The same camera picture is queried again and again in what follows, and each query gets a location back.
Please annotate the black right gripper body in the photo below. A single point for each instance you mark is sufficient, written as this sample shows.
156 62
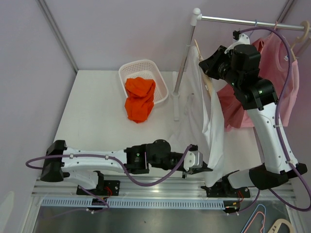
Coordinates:
225 70

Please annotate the grey rack upright pole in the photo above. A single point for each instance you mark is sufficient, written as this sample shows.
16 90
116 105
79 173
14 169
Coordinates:
196 16

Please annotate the coral red t shirt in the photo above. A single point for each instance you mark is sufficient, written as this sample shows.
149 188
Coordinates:
233 100

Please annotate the white slotted cable duct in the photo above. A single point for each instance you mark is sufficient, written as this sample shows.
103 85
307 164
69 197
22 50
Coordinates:
135 203

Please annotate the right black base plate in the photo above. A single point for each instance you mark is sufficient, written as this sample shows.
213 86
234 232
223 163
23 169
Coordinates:
224 190

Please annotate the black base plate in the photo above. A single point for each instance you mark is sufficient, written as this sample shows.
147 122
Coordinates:
106 188
224 190

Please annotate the beige spare hanger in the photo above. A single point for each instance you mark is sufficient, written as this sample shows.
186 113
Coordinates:
277 224

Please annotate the orange t shirt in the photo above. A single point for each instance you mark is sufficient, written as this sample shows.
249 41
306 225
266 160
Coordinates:
140 100

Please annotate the blue wire hanger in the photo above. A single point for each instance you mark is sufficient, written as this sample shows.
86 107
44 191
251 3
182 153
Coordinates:
255 25

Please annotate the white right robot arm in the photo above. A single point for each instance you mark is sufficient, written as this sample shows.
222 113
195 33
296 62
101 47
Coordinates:
280 164

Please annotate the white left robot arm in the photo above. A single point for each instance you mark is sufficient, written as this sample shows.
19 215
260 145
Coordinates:
83 167

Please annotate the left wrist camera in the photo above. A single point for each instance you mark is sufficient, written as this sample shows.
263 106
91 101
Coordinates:
193 159

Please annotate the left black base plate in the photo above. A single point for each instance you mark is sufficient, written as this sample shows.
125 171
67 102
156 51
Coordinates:
106 188

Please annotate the light pink t shirt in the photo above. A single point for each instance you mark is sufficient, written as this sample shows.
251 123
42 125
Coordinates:
274 67

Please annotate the white t shirt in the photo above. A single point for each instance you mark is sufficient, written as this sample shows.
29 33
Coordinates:
202 120

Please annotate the aluminium mounting rail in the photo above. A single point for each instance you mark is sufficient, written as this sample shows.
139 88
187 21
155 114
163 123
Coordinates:
172 188

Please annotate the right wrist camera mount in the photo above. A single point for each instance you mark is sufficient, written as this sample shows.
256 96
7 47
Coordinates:
239 38

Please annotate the silver clothes rail bar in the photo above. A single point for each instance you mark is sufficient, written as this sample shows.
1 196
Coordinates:
251 23

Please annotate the white rack foot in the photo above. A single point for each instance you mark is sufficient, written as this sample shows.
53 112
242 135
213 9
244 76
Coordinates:
175 97

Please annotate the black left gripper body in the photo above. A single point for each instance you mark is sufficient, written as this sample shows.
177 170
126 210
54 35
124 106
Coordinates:
174 160

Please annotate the white plastic basket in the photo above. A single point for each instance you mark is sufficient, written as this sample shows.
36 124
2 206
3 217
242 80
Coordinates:
148 70

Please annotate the pink and blue spare hangers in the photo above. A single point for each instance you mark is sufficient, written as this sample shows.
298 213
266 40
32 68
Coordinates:
260 210

